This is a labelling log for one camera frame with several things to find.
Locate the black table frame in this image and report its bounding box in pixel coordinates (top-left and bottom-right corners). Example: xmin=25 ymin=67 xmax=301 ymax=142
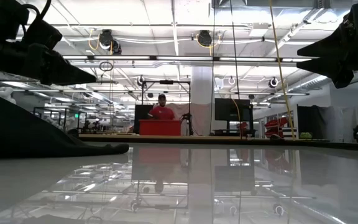
xmin=79 ymin=136 xmax=358 ymax=152

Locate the white square pillar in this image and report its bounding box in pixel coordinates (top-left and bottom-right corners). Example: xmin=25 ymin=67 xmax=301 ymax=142
xmin=191 ymin=66 xmax=214 ymax=105

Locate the red folded cart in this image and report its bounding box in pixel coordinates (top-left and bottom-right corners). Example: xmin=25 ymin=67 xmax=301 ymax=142
xmin=264 ymin=117 xmax=289 ymax=138

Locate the black cable with coil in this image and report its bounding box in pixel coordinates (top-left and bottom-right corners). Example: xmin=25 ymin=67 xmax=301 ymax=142
xmin=229 ymin=0 xmax=241 ymax=100

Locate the black monitor on stand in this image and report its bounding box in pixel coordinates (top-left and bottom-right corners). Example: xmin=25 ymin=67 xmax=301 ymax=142
xmin=214 ymin=98 xmax=254 ymax=137

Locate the dark curtain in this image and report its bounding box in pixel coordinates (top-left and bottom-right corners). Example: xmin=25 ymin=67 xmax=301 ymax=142
xmin=296 ymin=105 xmax=332 ymax=142

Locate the thin black cable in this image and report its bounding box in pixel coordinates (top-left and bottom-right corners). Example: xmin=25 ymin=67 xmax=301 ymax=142
xmin=211 ymin=0 xmax=216 ymax=134

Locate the short curved yellow cable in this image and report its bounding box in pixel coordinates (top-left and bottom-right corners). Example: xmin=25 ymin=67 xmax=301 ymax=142
xmin=231 ymin=98 xmax=242 ymax=139

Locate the black upright panel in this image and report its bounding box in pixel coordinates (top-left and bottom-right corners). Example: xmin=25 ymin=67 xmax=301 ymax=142
xmin=134 ymin=104 xmax=154 ymax=134

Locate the black cage frame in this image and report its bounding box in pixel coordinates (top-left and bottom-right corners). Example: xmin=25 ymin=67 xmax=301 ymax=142
xmin=32 ymin=106 xmax=88 ymax=134

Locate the red box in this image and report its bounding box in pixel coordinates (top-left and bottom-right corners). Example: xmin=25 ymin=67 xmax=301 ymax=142
xmin=139 ymin=119 xmax=182 ymax=136

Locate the black towel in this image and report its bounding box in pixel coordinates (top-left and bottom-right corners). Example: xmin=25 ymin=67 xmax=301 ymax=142
xmin=0 ymin=86 xmax=130 ymax=159

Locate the pink cloth sheet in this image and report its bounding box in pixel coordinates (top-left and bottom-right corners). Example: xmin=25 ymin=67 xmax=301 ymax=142
xmin=166 ymin=102 xmax=213 ymax=136

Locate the black device on stand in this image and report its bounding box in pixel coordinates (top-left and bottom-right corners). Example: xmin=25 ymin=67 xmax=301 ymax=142
xmin=180 ymin=112 xmax=195 ymax=136

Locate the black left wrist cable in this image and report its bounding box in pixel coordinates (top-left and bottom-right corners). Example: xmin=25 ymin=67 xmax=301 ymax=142
xmin=23 ymin=0 xmax=53 ymax=24

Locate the long yellow cable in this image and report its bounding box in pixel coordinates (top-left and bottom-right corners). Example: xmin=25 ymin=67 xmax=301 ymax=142
xmin=268 ymin=0 xmax=296 ymax=141

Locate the black cable ring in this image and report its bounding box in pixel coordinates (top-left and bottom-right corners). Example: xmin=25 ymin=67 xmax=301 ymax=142
xmin=99 ymin=61 xmax=114 ymax=72

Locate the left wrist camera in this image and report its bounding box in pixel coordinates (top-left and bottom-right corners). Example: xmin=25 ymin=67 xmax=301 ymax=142
xmin=22 ymin=20 xmax=63 ymax=50

